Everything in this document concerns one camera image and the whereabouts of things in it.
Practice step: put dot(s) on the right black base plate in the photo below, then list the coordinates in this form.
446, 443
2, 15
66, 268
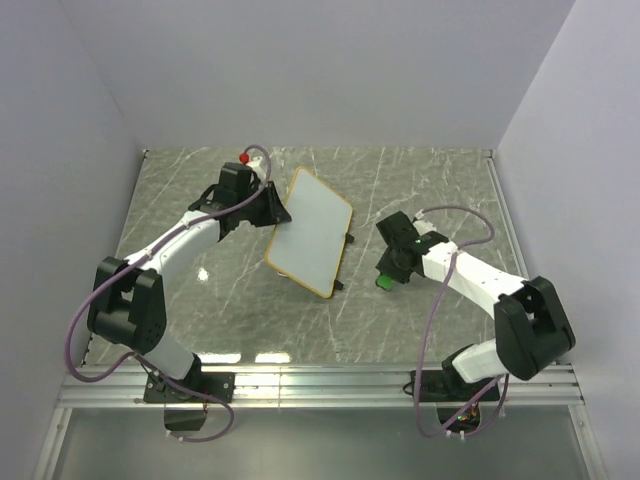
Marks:
442, 386

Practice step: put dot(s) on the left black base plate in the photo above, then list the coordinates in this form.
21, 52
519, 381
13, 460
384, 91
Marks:
160, 390

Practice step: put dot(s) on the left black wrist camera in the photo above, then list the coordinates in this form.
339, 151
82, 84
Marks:
235, 183

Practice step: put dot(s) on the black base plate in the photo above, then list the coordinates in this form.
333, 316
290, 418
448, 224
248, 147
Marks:
442, 386
160, 390

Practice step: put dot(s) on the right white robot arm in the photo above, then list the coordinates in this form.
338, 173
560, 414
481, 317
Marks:
531, 327

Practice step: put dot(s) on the white board with orange frame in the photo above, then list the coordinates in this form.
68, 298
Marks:
309, 248

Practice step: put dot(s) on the aluminium mounting rail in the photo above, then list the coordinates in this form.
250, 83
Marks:
284, 386

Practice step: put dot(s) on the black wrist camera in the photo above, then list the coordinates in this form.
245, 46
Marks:
235, 183
397, 230

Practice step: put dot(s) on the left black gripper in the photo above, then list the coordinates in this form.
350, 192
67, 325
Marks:
276, 213

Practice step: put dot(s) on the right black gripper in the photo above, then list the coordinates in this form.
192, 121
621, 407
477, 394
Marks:
384, 266

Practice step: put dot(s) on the green whiteboard eraser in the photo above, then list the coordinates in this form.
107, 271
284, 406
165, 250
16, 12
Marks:
384, 282

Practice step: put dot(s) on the right side aluminium rail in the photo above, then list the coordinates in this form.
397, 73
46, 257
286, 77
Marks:
488, 155

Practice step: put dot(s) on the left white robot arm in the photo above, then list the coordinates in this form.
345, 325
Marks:
128, 306

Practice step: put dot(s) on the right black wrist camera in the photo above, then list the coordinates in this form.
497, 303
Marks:
397, 230

